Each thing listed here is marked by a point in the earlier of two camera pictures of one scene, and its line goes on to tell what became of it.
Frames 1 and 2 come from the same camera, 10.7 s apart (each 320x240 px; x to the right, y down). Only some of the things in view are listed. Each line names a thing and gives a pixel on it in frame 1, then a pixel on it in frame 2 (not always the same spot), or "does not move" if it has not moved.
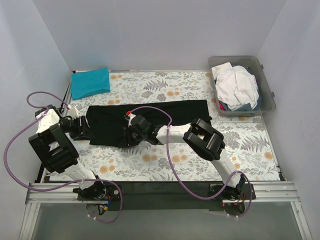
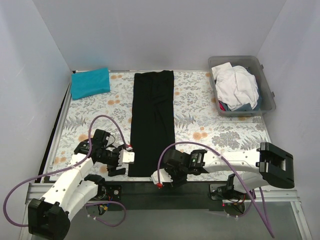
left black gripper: (83, 126) -> (117, 160)
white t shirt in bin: (235, 86) does not move
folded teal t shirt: (86, 84) does not move
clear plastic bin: (240, 86) does not move
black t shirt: (108, 121) -> (152, 126)
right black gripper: (129, 137) -> (173, 178)
